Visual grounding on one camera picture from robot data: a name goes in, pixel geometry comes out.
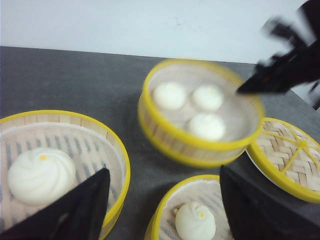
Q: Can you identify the bamboo steamer with large bun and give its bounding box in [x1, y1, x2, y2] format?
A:
[0, 110, 131, 239]

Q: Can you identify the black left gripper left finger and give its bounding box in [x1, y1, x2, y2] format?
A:
[0, 168, 111, 240]

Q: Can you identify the large white steamed bun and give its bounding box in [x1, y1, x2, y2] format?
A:
[7, 147, 76, 206]

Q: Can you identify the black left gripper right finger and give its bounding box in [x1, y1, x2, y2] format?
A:
[219, 165, 320, 240]

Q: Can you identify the bamboo steamer with small bun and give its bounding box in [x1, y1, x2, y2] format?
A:
[144, 174, 233, 240]

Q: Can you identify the small white steamed bun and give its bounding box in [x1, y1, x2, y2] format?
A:
[174, 201, 216, 240]

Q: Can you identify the bamboo steamer with three buns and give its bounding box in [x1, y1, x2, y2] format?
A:
[138, 59, 265, 168]

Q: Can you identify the woven bamboo steamer lid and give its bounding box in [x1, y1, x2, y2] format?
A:
[246, 117, 320, 204]

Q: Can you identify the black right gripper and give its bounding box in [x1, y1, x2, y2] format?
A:
[237, 0, 320, 110]

